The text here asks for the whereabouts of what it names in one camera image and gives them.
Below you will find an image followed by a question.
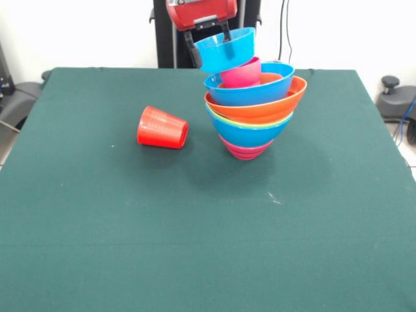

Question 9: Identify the black wall cable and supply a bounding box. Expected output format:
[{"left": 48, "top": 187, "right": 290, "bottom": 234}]
[{"left": 272, "top": 0, "right": 294, "bottom": 64}]

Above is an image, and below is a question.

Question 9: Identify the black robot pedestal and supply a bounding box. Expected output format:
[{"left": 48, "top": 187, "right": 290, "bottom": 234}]
[{"left": 149, "top": 0, "right": 263, "bottom": 70}]

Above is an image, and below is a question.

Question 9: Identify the black stand base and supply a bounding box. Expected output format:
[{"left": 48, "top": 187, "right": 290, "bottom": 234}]
[
  {"left": 376, "top": 75, "right": 416, "bottom": 123},
  {"left": 0, "top": 81, "right": 43, "bottom": 126}
]

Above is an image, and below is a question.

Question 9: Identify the dark green tablecloth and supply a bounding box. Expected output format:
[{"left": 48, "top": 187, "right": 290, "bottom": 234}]
[{"left": 0, "top": 66, "right": 416, "bottom": 312}]

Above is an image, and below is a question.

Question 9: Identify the small orange flat-bottomed bowl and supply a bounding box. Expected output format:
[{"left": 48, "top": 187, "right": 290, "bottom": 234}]
[{"left": 216, "top": 72, "right": 283, "bottom": 89}]

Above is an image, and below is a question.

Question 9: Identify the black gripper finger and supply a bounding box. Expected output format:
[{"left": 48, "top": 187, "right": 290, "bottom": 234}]
[
  {"left": 183, "top": 31, "right": 204, "bottom": 68},
  {"left": 221, "top": 19, "right": 233, "bottom": 43}
]

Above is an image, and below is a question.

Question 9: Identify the pink plastic cup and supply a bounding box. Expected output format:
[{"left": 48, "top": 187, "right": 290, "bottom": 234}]
[{"left": 220, "top": 56, "right": 263, "bottom": 89}]

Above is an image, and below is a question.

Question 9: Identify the large orange plastic bowl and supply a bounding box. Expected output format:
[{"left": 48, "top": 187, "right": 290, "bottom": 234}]
[{"left": 203, "top": 75, "right": 308, "bottom": 124}]

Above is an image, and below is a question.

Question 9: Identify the large blue plastic bowl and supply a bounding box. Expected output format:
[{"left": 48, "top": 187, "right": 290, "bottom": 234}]
[
  {"left": 203, "top": 62, "right": 296, "bottom": 107},
  {"left": 205, "top": 109, "right": 295, "bottom": 149}
]

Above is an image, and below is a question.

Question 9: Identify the blue cable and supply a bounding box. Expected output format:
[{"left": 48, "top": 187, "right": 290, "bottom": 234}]
[{"left": 394, "top": 97, "right": 416, "bottom": 144}]

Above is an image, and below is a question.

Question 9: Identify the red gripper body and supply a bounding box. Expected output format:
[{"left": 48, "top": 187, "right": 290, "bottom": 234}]
[{"left": 165, "top": 0, "right": 239, "bottom": 33}]

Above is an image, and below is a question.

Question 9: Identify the red plastic cup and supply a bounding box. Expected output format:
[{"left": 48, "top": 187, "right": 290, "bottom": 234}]
[{"left": 136, "top": 105, "right": 189, "bottom": 150}]

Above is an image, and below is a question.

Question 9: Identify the pink plastic bowl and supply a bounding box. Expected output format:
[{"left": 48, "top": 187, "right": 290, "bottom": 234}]
[{"left": 219, "top": 135, "right": 276, "bottom": 161}]

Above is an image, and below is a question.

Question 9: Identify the green plastic bowl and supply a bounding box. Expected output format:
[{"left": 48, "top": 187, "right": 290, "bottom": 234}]
[{"left": 207, "top": 109, "right": 294, "bottom": 128}]

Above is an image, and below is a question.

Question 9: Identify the small blue flat-bottomed bowl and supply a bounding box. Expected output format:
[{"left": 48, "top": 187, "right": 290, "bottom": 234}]
[{"left": 193, "top": 27, "right": 257, "bottom": 73}]

